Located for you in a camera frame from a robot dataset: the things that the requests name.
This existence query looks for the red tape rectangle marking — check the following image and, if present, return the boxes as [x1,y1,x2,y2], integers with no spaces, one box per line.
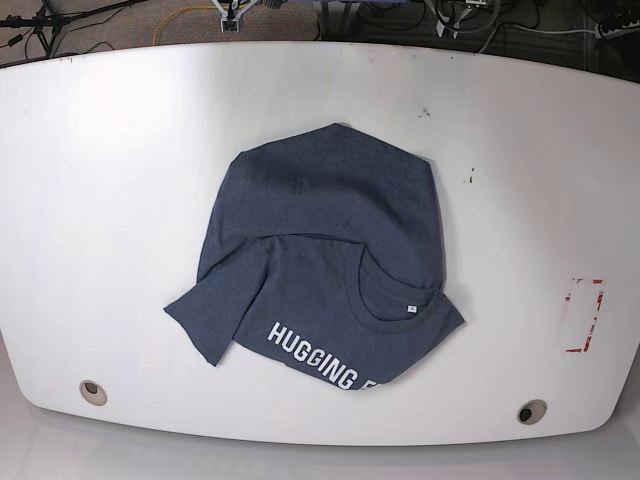
[560,278,604,353]

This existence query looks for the left table cable grommet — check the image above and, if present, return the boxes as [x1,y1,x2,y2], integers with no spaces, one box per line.
[79,380,108,407]

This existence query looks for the right table cable grommet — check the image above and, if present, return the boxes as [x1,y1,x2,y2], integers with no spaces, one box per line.
[517,399,548,426]

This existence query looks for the dark blue printed T-shirt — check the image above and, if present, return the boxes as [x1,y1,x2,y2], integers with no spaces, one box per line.
[166,124,464,390]

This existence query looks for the yellow cable on floor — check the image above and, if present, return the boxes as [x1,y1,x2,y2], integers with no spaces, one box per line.
[152,3,217,47]

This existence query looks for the table cable grommet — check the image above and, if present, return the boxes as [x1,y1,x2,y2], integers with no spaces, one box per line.
[517,399,548,426]
[79,380,108,407]

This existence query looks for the white power strip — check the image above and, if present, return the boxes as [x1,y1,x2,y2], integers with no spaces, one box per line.
[595,10,640,40]

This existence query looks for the black tripod stand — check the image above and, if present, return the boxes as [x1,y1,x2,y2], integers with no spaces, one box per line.
[1,0,145,59]

